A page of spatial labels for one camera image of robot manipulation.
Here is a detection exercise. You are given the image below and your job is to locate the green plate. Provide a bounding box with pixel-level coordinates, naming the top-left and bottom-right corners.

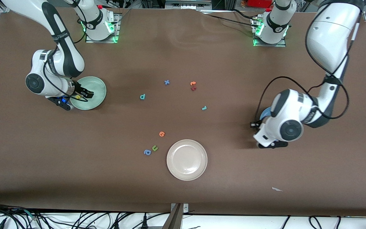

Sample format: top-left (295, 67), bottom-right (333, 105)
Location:
top-left (70, 76), bottom-right (107, 110)

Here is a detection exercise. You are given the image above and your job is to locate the blue plate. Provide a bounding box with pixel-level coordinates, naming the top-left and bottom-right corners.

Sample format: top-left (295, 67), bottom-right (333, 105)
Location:
top-left (260, 108), bottom-right (272, 122)

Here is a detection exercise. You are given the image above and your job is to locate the beige plate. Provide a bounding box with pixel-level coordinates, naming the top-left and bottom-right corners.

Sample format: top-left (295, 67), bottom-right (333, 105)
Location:
top-left (166, 139), bottom-right (208, 181)

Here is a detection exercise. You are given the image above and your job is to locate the red box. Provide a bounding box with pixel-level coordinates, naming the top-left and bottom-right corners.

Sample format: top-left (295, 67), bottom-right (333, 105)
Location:
top-left (247, 0), bottom-right (274, 7)

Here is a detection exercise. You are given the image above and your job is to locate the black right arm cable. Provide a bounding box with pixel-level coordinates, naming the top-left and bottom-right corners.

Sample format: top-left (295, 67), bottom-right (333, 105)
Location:
top-left (43, 0), bottom-right (90, 102)

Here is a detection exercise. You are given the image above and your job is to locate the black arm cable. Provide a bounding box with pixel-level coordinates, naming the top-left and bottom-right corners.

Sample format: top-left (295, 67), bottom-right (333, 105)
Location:
top-left (43, 0), bottom-right (90, 102)
top-left (255, 19), bottom-right (350, 123)

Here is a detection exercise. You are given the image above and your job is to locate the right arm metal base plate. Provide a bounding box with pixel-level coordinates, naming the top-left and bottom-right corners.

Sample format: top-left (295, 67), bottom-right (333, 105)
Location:
top-left (85, 13), bottom-right (121, 44)

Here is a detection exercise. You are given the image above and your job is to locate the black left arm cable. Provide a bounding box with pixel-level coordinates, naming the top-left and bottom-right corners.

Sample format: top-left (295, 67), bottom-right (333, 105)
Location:
top-left (255, 19), bottom-right (350, 123)

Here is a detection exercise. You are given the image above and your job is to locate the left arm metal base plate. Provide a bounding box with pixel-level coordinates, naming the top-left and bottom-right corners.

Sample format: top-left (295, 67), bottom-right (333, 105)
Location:
top-left (253, 17), bottom-right (287, 47)

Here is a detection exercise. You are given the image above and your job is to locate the black base cable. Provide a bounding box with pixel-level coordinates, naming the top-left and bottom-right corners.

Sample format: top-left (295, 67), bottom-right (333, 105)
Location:
top-left (202, 9), bottom-right (257, 27)

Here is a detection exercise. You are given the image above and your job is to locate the metal table edge bracket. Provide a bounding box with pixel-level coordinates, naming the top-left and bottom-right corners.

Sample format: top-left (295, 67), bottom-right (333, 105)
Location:
top-left (162, 203), bottom-right (189, 229)

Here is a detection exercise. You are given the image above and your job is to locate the grey metal rail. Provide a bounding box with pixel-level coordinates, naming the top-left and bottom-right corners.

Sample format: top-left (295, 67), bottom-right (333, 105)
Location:
top-left (165, 0), bottom-right (212, 10)

